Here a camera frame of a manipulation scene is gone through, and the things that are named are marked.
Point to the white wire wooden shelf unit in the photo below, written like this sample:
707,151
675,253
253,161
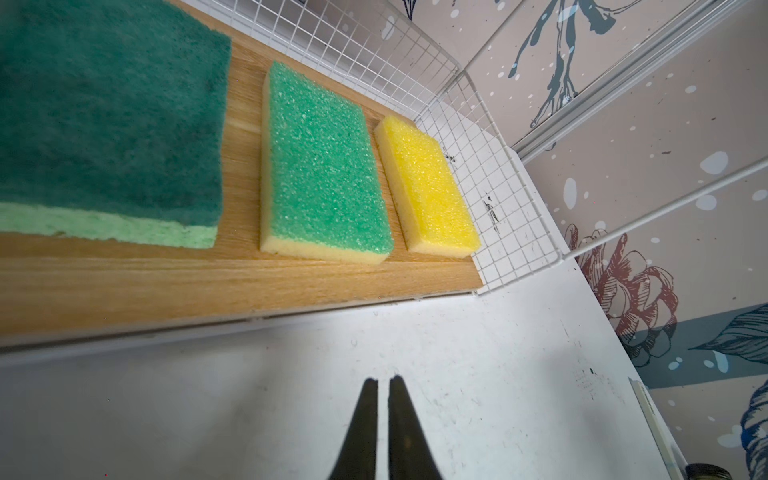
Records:
56,289

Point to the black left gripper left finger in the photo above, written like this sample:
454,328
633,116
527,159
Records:
357,456

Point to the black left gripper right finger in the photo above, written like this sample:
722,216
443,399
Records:
409,456

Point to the light green sponge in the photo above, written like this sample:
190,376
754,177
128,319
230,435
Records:
321,197

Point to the yellow sponge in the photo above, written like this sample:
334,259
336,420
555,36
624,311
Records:
433,215

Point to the dark green sponge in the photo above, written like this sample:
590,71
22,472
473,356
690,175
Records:
112,118

